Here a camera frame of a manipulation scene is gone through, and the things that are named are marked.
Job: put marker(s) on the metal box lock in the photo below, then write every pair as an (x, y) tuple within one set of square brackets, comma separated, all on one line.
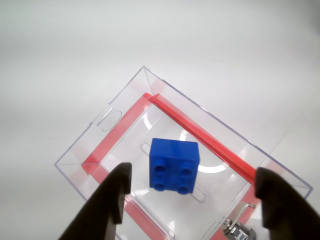
[(232, 228)]

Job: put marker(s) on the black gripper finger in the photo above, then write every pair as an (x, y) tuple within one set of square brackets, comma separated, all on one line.
[(105, 200), (287, 212)]

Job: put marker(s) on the transparent plastic box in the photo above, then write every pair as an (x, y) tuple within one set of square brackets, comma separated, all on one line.
[(175, 120)]

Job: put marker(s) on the blue lego brick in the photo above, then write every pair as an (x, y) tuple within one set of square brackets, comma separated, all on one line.
[(172, 160)]

